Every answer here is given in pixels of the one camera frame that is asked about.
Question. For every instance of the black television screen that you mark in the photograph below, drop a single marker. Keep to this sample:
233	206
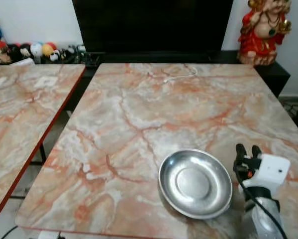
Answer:
151	25

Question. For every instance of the black metal table leg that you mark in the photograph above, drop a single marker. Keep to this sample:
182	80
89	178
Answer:
43	152

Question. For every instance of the yellow and red toy ball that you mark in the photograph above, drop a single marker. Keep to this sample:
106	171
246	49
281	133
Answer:
49	49

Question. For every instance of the round stainless steel plate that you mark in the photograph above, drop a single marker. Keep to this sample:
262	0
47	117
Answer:
195	184

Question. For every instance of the small panda figurine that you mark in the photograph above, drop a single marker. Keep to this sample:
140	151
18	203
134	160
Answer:
54	56

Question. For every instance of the white and blue toy ball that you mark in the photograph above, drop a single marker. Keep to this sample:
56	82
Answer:
36	49

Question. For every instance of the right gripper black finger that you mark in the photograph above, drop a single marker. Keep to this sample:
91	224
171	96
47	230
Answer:
242	155
256	151

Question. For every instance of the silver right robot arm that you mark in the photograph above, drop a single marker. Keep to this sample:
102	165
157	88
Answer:
260	219

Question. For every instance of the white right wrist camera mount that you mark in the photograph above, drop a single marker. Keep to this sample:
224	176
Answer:
270	172

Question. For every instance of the red laughing Buddha statue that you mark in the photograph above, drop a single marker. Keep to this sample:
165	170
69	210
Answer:
263	35

